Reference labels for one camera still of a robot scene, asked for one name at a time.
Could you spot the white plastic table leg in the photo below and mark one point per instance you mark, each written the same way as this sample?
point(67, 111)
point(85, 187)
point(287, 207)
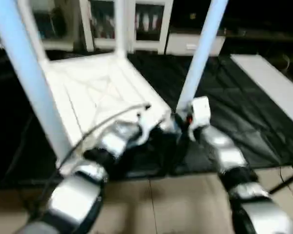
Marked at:
point(31, 29)
point(200, 53)
point(24, 73)
point(120, 27)

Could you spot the white plastic table top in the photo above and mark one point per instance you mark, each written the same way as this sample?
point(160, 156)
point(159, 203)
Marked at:
point(88, 87)

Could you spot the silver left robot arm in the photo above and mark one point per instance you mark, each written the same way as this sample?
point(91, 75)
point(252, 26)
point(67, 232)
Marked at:
point(88, 175)

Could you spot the black work mat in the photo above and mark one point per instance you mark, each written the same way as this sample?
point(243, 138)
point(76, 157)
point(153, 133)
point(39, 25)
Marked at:
point(234, 107)

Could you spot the white drawer unit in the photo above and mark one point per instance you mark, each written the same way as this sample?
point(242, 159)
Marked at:
point(195, 44)

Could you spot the white flat panel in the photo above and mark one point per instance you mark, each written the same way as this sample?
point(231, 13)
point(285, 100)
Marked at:
point(268, 83)

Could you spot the white glass door cabinet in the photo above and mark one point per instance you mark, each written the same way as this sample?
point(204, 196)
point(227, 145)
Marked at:
point(122, 22)

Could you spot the black stand leg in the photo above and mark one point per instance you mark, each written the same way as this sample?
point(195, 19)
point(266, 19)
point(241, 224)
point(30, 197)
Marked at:
point(288, 180)

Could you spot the storage rack with items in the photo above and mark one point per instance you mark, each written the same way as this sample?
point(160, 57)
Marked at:
point(53, 19)

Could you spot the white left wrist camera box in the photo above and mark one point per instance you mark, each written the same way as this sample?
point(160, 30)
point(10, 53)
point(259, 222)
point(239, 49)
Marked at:
point(144, 124)

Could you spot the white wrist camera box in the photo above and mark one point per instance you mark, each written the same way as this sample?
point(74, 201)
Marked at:
point(200, 111)
point(144, 124)

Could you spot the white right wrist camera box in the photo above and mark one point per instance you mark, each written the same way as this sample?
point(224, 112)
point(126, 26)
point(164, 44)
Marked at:
point(200, 111)

